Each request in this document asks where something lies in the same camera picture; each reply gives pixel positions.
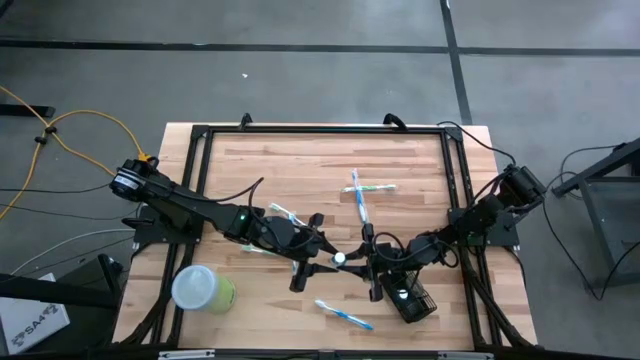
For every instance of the black floor stand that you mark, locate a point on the black floor stand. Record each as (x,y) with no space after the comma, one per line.
(60,292)

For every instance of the silver extrusion post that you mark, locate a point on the silver extrusion post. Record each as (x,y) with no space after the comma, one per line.
(465,355)
(187,354)

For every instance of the black cart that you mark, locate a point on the black cart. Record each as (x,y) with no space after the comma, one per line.
(595,170)

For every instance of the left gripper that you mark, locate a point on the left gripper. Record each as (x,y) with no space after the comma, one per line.
(285,237)

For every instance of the black floor bar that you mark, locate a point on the black floor bar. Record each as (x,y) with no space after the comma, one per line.
(25,110)

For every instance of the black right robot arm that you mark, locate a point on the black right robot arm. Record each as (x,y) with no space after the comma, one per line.
(485,210)

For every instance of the green plastic cup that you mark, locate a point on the green plastic cup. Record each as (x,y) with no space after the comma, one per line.
(200,289)

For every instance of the teal mouthwash bottle white cap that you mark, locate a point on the teal mouthwash bottle white cap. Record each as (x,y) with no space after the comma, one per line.
(402,294)
(339,258)

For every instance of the white cardboard box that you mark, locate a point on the white cardboard box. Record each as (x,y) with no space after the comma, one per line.
(30,320)

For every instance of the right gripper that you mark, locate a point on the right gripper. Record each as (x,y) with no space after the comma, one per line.
(410,255)

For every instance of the blue toothbrush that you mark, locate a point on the blue toothbrush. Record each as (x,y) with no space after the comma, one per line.
(295,266)
(345,315)
(359,195)

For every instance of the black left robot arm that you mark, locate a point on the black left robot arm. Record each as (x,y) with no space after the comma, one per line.
(190,202)

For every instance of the black table frame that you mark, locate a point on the black table frame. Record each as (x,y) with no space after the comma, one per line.
(325,131)

